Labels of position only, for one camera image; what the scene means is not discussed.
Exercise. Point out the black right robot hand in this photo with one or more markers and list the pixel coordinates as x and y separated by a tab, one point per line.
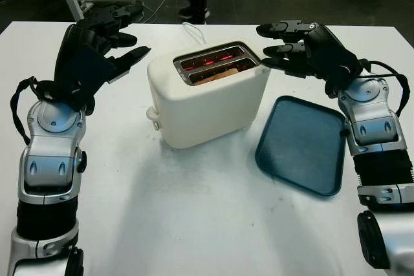
326	53

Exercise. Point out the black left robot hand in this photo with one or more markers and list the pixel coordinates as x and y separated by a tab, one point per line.
72	46

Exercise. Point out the browned toast slice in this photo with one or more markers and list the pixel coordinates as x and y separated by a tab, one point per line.
223	75

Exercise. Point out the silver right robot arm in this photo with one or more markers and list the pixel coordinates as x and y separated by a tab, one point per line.
372	121

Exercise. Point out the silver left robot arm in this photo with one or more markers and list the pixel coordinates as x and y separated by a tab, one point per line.
48	166

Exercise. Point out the white two-slot toaster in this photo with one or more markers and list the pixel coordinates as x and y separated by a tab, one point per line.
207	114

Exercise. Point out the blue plastic tray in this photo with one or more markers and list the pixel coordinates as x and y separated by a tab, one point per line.
297	146

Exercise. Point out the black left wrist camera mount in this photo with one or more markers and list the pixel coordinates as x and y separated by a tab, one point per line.
87	69

